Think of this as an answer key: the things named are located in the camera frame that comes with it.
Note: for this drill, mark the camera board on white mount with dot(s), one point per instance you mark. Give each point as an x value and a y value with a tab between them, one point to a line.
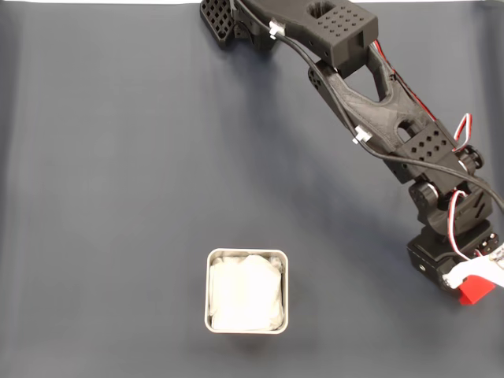
472	269

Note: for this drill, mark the red cube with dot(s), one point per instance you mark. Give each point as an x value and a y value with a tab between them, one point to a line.
474	293

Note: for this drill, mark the white tissue paper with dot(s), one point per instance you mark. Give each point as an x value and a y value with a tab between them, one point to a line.
246	293

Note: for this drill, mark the dark table mat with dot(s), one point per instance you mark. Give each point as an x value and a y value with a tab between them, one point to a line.
118	177

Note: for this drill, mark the square metal box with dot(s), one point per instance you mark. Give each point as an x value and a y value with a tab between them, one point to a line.
286	291

